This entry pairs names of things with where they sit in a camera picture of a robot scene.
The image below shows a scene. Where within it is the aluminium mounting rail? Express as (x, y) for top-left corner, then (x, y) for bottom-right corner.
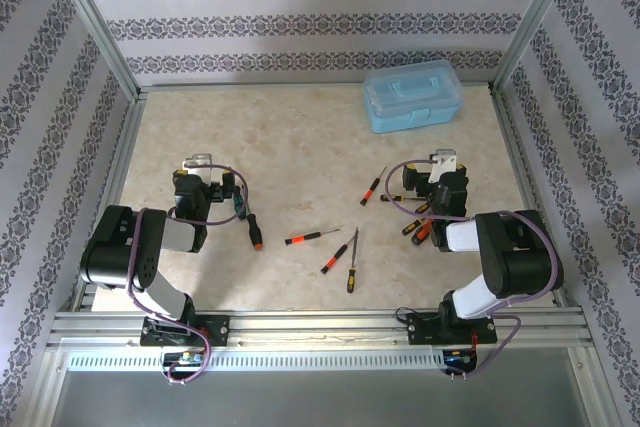
(47, 309), (594, 348)

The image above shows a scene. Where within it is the large black orange screwdriver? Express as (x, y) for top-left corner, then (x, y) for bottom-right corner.
(244, 213), (265, 252)

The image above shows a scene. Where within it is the small controller circuit board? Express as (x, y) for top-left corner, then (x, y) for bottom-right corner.
(160, 350), (207, 367)
(443, 348), (479, 366)

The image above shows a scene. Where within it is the black orange precision screwdriver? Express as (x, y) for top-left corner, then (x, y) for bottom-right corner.
(319, 231), (362, 276)
(283, 227), (344, 247)
(357, 165), (389, 207)

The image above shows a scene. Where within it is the blue toolbox with clear lid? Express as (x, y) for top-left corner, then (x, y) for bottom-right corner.
(362, 60), (464, 136)

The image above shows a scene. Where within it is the aluminium frame post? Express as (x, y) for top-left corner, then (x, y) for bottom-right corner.
(488, 0), (584, 94)
(42, 0), (142, 98)

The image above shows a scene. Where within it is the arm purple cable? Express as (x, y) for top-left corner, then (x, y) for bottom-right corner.
(384, 157), (560, 379)
(125, 162), (251, 386)

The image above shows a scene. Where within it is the green black handled screwdriver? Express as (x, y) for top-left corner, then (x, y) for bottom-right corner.
(232, 184), (250, 222)

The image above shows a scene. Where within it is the aluminium side rail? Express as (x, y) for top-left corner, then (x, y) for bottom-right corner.
(74, 91), (147, 313)
(492, 86), (571, 308)

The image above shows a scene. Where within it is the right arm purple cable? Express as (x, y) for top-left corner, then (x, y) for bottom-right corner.
(384, 157), (560, 379)

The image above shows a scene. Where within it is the orange black handled screwdriver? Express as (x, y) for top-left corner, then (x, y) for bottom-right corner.
(410, 220), (434, 247)

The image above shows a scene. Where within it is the aluminium back rail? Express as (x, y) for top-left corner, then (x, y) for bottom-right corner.
(137, 79), (496, 93)

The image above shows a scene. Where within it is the grey metal panel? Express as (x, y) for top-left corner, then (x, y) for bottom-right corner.
(49, 369), (591, 427)

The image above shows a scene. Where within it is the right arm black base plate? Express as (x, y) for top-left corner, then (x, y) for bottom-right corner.
(405, 311), (499, 347)

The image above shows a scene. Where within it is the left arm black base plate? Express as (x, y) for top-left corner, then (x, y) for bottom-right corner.
(139, 314), (231, 348)

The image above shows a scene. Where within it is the slotted grey cable duct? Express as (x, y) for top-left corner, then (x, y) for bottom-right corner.
(67, 350), (446, 372)

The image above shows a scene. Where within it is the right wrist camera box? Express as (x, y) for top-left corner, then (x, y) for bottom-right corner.
(428, 148), (459, 183)

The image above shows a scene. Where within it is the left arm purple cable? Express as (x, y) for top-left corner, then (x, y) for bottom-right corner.
(125, 162), (251, 386)

